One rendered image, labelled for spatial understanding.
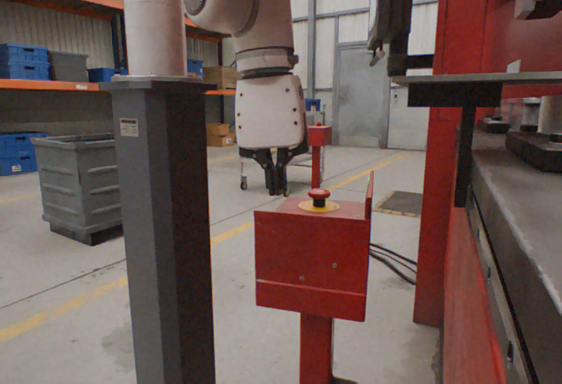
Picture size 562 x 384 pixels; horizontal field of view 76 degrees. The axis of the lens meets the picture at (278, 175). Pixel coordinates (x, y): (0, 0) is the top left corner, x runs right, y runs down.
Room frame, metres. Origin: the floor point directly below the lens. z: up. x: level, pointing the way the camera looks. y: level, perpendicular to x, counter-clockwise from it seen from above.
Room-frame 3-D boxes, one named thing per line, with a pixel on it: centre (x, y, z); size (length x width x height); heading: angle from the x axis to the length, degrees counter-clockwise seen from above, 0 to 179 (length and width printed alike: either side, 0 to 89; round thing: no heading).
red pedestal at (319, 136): (2.48, -0.26, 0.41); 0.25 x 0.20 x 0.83; 66
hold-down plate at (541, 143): (0.56, -0.41, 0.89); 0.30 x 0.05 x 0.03; 156
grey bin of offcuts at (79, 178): (2.76, 1.31, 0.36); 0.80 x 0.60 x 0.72; 147
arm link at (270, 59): (0.53, 0.02, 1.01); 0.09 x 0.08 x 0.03; 75
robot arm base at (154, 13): (0.81, 0.26, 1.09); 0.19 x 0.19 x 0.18
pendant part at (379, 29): (1.85, -0.51, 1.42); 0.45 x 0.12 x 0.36; 171
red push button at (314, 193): (0.61, -0.07, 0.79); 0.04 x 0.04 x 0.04
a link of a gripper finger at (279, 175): (0.53, -0.01, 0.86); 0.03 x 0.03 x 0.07; 75
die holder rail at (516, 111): (1.07, -0.70, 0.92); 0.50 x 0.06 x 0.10; 156
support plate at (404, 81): (0.63, -0.34, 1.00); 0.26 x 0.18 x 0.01; 66
